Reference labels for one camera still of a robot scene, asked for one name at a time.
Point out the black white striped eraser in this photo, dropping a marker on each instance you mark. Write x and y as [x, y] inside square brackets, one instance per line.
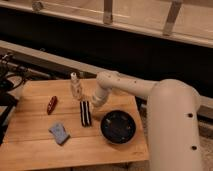
[85, 114]

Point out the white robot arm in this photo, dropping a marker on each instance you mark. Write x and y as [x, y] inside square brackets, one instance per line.
[172, 105]

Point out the clear small bottle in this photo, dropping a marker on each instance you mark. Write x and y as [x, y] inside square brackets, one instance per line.
[76, 87]

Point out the black round bowl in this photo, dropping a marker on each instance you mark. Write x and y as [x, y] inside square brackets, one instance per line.
[118, 127]

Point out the red pocket knife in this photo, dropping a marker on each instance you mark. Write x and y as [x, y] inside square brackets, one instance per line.
[51, 105]

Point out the blue sponge cloth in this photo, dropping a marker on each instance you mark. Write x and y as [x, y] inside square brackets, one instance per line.
[59, 133]

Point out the metal railing bracket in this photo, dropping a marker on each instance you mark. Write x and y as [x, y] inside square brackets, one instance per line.
[107, 14]
[37, 5]
[172, 16]

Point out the metal railing bracket right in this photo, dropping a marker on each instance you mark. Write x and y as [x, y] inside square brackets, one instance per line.
[172, 16]

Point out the metal railing bracket left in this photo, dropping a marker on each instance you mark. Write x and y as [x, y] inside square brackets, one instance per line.
[37, 5]

